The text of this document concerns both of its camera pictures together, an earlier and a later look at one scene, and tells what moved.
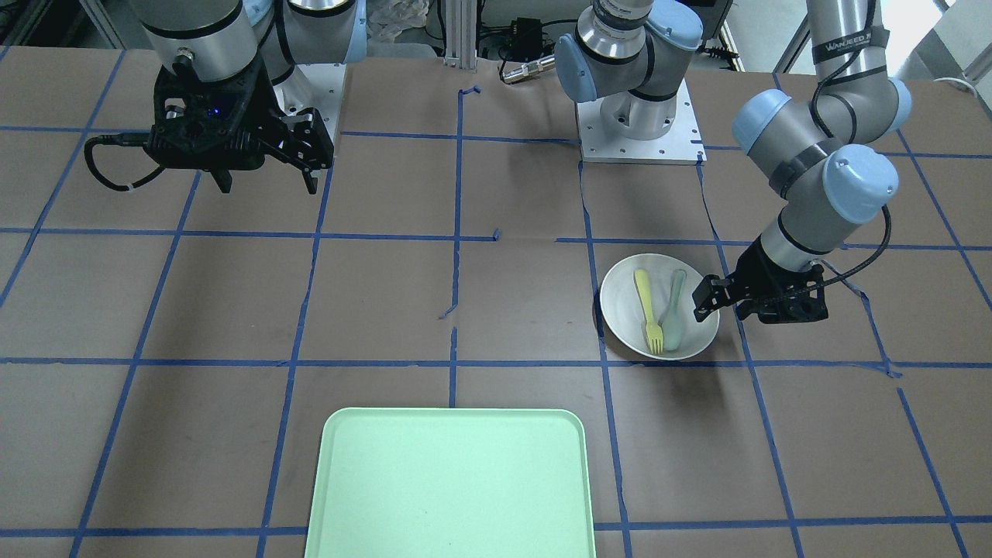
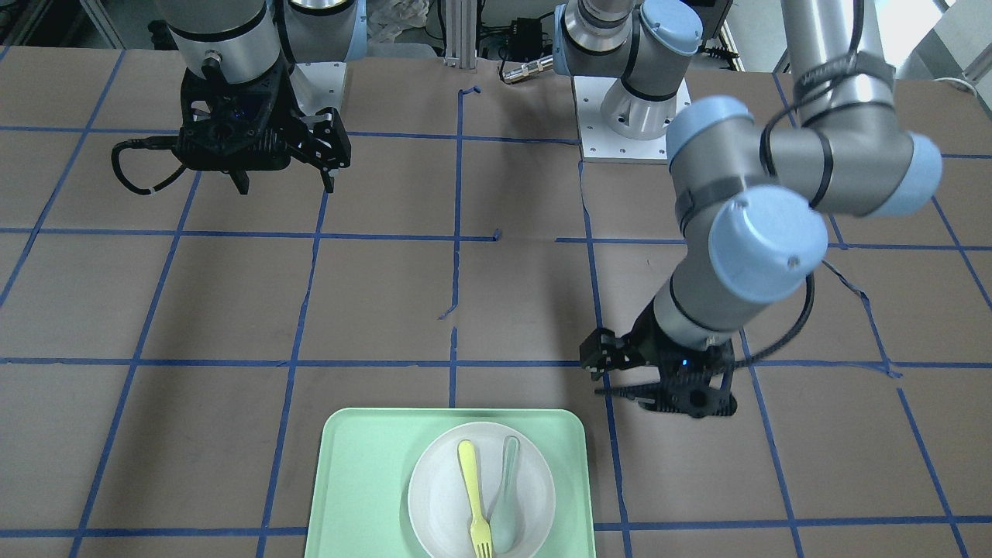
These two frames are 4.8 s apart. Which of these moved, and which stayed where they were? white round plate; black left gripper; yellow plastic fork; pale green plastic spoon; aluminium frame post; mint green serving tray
Moved: yellow plastic fork; pale green plastic spoon; white round plate; black left gripper
Stayed: aluminium frame post; mint green serving tray
